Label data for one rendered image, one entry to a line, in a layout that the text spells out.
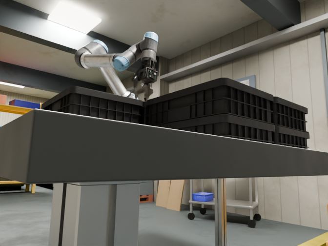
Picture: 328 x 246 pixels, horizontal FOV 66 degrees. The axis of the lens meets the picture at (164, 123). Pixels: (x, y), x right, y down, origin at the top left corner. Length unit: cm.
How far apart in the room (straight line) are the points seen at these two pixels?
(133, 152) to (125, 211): 8
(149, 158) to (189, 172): 4
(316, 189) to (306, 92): 116
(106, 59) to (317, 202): 287
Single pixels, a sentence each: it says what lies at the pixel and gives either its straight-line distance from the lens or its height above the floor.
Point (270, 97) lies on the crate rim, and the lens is 98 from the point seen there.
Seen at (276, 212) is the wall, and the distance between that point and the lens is 373.
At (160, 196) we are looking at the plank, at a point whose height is 15.
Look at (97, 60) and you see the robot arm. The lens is 150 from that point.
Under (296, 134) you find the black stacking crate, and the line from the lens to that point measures 113.
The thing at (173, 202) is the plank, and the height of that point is 10.
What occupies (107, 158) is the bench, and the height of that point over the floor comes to 67.
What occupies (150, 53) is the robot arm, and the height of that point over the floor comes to 123.
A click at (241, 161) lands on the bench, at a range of 28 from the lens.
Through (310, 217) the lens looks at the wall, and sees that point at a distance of 358.
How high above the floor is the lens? 67
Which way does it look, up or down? 9 degrees up
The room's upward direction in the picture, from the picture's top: 1 degrees clockwise
